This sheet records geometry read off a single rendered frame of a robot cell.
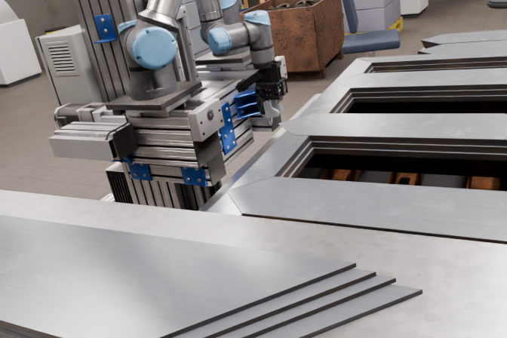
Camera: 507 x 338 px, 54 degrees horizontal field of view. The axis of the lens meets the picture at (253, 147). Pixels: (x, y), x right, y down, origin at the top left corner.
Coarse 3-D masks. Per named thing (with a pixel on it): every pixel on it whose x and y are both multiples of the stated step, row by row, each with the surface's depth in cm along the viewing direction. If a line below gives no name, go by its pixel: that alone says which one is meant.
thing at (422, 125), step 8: (416, 120) 144; (424, 120) 143; (432, 120) 142; (408, 128) 140; (416, 128) 139; (424, 128) 138; (432, 128) 137; (408, 136) 135; (416, 136) 134; (424, 136) 133; (432, 136) 132
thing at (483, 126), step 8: (472, 120) 138; (480, 120) 137; (488, 120) 136; (496, 120) 135; (472, 128) 133; (480, 128) 132; (488, 128) 131; (496, 128) 130; (472, 136) 128; (480, 136) 128; (488, 136) 127; (496, 136) 126
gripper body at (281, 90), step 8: (264, 64) 151; (272, 64) 152; (280, 64) 153; (264, 72) 155; (272, 72) 153; (280, 72) 154; (264, 80) 156; (272, 80) 154; (280, 80) 154; (256, 88) 156; (264, 88) 155; (272, 88) 155; (280, 88) 157; (264, 96) 157; (272, 96) 154; (280, 96) 156
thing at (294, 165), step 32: (384, 64) 208; (416, 64) 202; (448, 64) 196; (480, 64) 191; (352, 96) 183; (384, 96) 178; (416, 96) 173; (448, 96) 168; (480, 96) 163; (288, 160) 134
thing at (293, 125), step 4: (304, 116) 163; (308, 116) 162; (292, 120) 162; (296, 120) 161; (300, 120) 160; (304, 120) 160; (288, 124) 158; (292, 124) 158; (296, 124) 157; (300, 124) 156; (284, 128) 156; (288, 128) 155; (292, 128) 155; (296, 128) 154; (292, 132) 152
